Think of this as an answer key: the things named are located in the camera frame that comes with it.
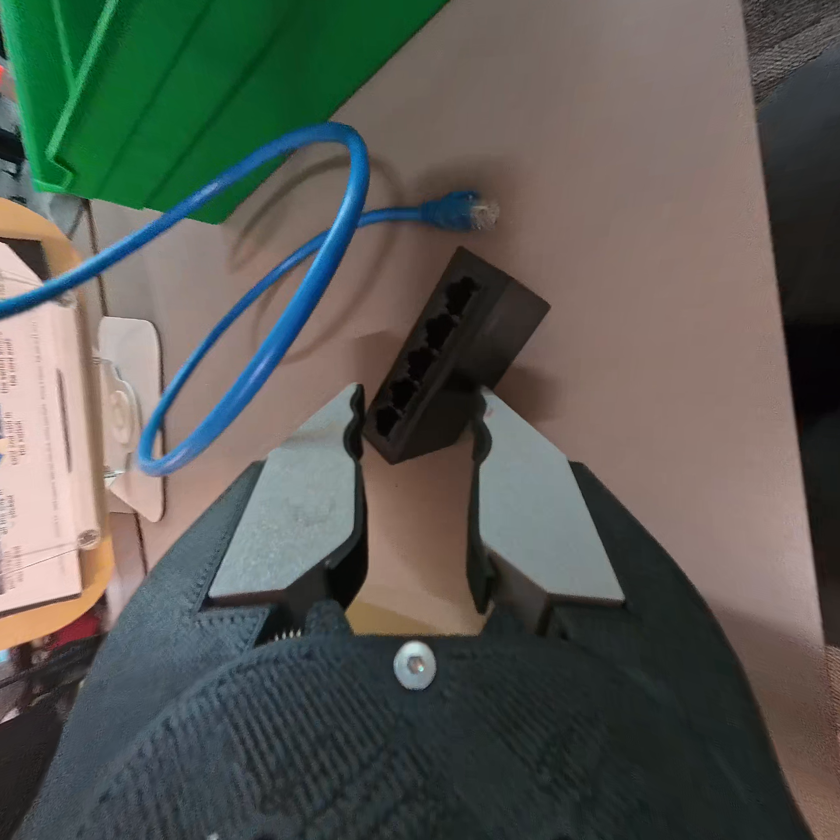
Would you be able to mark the green plastic bin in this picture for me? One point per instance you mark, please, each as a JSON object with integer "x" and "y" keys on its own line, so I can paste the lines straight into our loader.
{"x": 197, "y": 79}

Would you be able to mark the instruction sheet on wooden stand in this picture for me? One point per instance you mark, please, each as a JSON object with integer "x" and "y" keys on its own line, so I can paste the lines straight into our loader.
{"x": 33, "y": 220}

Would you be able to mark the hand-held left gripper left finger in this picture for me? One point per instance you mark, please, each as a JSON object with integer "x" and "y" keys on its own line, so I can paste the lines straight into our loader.
{"x": 289, "y": 525}

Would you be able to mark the black network switch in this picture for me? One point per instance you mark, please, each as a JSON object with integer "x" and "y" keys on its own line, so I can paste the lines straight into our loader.
{"x": 485, "y": 328}

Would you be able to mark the white stand base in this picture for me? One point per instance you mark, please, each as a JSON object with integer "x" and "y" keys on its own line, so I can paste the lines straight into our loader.
{"x": 141, "y": 348}

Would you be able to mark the person's black clothing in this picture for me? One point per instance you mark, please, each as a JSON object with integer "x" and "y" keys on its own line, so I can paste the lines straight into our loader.
{"x": 807, "y": 197}

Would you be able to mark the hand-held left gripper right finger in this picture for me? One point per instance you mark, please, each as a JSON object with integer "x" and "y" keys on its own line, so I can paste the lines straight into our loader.
{"x": 544, "y": 525}

